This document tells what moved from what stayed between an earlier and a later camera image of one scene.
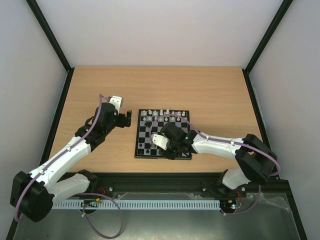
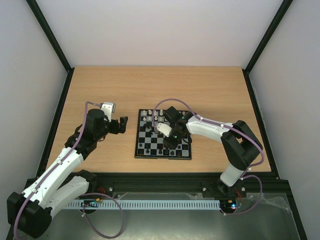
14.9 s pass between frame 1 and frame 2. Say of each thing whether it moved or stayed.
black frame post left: stayed
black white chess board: stayed
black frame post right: stayed
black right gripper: moved
